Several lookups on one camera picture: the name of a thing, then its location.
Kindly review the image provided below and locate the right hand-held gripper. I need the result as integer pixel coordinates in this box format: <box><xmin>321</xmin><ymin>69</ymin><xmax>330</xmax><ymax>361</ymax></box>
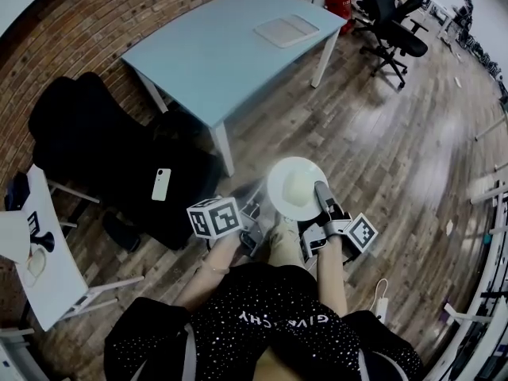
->
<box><xmin>298</xmin><ymin>180</ymin><xmax>379</xmax><ymax>262</ymax></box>

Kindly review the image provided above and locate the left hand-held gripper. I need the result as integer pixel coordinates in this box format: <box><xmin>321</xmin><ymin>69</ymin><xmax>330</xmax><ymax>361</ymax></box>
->
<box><xmin>186</xmin><ymin>196</ymin><xmax>271</xmax><ymax>258</ymax></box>

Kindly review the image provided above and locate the white plate item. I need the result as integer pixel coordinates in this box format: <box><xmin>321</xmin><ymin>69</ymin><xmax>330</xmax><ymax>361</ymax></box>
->
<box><xmin>266</xmin><ymin>156</ymin><xmax>330</xmax><ymax>222</ymax></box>

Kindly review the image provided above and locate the person's right forearm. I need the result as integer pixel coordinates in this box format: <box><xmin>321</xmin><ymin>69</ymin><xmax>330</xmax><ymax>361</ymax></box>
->
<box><xmin>314</xmin><ymin>236</ymin><xmax>351</xmax><ymax>318</ymax></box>

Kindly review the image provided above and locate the person's left forearm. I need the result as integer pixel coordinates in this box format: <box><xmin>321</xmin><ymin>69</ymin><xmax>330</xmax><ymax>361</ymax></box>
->
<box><xmin>173</xmin><ymin>234</ymin><xmax>244</xmax><ymax>310</ymax></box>

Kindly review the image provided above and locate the person's beige trouser leg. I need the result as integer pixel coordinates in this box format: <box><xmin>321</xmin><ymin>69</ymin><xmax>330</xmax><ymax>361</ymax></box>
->
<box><xmin>268</xmin><ymin>217</ymin><xmax>307</xmax><ymax>270</ymax></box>

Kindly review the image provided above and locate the white smartphone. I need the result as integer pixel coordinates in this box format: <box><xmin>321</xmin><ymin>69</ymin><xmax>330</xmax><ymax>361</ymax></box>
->
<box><xmin>151</xmin><ymin>167</ymin><xmax>173</xmax><ymax>202</ymax></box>

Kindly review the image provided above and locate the black shoe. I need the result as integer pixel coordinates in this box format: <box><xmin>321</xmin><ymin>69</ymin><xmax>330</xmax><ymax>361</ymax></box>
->
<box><xmin>102</xmin><ymin>210</ymin><xmax>142</xmax><ymax>252</ymax></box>

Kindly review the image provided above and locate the person's black dotted shirt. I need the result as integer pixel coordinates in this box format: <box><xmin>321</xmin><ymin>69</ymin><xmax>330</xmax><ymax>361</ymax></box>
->
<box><xmin>103</xmin><ymin>263</ymin><xmax>424</xmax><ymax>381</ymax></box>

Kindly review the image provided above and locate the black beanbag chair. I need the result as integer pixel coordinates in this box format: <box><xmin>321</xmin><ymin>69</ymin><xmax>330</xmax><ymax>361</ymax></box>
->
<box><xmin>27</xmin><ymin>71</ymin><xmax>224</xmax><ymax>251</ymax></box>

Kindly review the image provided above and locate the light blue table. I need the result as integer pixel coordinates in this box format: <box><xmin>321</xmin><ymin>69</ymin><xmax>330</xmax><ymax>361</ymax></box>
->
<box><xmin>120</xmin><ymin>0</ymin><xmax>348</xmax><ymax>179</ymax></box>

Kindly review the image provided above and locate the white rectangular tray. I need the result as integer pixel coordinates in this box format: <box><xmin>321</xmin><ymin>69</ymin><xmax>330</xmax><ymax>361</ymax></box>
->
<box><xmin>253</xmin><ymin>13</ymin><xmax>321</xmax><ymax>48</ymax></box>

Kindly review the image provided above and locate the white side table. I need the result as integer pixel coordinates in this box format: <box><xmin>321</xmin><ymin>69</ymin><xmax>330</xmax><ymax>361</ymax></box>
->
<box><xmin>0</xmin><ymin>164</ymin><xmax>145</xmax><ymax>333</ymax></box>

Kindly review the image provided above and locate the black goblet-shaped stand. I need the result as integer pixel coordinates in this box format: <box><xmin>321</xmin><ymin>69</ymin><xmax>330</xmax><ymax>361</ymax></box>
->
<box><xmin>29</xmin><ymin>231</ymin><xmax>55</xmax><ymax>252</ymax></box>

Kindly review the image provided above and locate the black office chair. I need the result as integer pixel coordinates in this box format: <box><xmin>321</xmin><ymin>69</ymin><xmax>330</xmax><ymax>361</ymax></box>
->
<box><xmin>350</xmin><ymin>0</ymin><xmax>430</xmax><ymax>91</ymax></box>

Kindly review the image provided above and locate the red box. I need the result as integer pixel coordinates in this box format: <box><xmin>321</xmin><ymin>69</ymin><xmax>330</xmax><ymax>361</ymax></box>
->
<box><xmin>324</xmin><ymin>0</ymin><xmax>355</xmax><ymax>36</ymax></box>

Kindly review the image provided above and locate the dark blue pouch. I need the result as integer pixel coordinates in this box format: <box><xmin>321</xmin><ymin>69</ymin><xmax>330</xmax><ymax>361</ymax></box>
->
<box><xmin>4</xmin><ymin>172</ymin><xmax>32</xmax><ymax>210</ymax></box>

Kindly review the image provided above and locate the white lampshade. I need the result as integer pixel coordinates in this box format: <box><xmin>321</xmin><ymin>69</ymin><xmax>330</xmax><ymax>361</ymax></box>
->
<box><xmin>0</xmin><ymin>210</ymin><xmax>32</xmax><ymax>262</ymax></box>

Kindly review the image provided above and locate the white workbench frame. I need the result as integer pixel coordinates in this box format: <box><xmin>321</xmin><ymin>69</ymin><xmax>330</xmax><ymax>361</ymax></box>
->
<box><xmin>431</xmin><ymin>179</ymin><xmax>508</xmax><ymax>381</ymax></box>

